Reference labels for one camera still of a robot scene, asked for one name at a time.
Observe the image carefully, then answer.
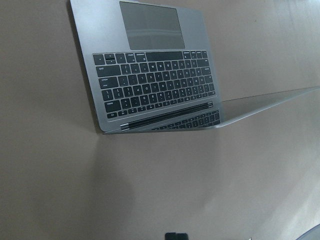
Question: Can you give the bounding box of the grey laptop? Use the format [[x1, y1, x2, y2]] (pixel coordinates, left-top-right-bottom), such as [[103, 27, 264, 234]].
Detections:
[[70, 0, 315, 134]]

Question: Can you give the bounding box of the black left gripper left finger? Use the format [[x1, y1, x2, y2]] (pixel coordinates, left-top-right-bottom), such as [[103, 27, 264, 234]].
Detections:
[[164, 234, 177, 240]]

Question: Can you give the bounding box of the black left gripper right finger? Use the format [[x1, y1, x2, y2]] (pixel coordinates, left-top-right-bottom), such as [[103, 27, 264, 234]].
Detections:
[[176, 234, 188, 240]]

